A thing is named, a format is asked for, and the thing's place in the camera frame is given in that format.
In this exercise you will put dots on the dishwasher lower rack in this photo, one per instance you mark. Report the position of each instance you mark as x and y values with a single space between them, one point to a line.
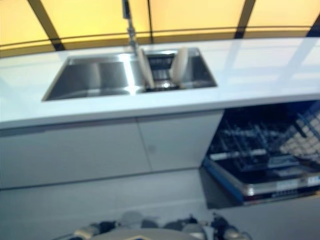
262 140

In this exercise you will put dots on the open dishwasher door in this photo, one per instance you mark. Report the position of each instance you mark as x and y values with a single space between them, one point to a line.
262 180

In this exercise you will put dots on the white cabinet door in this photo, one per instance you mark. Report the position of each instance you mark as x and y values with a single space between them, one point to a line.
72 152
175 140

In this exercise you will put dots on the black dish drying rack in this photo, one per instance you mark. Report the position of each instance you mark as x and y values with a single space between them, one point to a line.
161 75

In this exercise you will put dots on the beige plate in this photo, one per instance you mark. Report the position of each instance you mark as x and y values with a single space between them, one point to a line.
180 65
146 68

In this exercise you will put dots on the stainless steel double sink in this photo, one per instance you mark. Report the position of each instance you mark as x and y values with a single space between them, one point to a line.
100 77

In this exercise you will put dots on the chrome kitchen faucet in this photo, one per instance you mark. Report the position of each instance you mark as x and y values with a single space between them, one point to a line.
130 27

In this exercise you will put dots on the yellow window with dark frame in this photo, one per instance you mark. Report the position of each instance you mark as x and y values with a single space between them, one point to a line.
160 17

